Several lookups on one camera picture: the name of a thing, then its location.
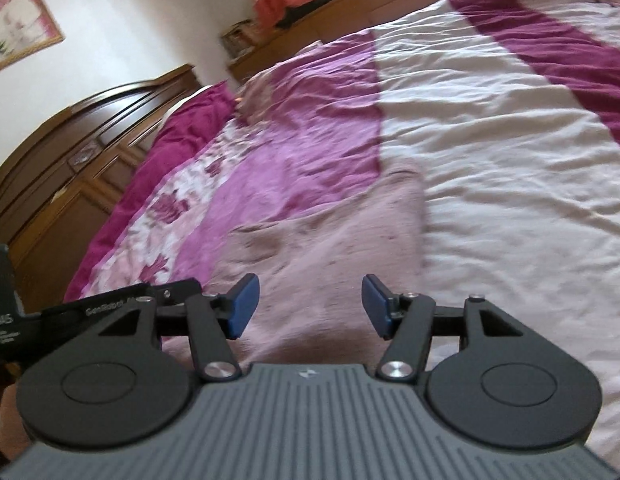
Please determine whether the wooden headboard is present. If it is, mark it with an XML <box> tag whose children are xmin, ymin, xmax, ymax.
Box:
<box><xmin>0</xmin><ymin>64</ymin><xmax>201</xmax><ymax>301</ymax></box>

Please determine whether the wooden nightstand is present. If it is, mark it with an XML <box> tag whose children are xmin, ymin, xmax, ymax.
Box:
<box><xmin>220</xmin><ymin>20</ymin><xmax>325</xmax><ymax>83</ymax></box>

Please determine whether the pink knitted cardigan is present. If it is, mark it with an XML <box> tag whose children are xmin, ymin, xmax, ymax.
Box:
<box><xmin>160</xmin><ymin>167</ymin><xmax>433</xmax><ymax>366</ymax></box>

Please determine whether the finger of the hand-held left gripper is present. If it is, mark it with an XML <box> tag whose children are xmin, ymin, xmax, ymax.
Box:
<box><xmin>147</xmin><ymin>278</ymin><xmax>203</xmax><ymax>306</ymax></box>

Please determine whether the pink and white bedspread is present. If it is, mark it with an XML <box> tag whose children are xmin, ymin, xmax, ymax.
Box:
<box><xmin>64</xmin><ymin>0</ymin><xmax>620</xmax><ymax>466</ymax></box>

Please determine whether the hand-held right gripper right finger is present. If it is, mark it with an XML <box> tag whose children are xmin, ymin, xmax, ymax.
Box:
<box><xmin>362</xmin><ymin>274</ymin><xmax>528</xmax><ymax>382</ymax></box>

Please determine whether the framed wall picture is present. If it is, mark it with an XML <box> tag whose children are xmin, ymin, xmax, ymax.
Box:
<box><xmin>0</xmin><ymin>0</ymin><xmax>65</xmax><ymax>77</ymax></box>

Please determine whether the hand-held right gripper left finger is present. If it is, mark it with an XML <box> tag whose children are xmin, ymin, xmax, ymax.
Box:
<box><xmin>94</xmin><ymin>274</ymin><xmax>261</xmax><ymax>382</ymax></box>

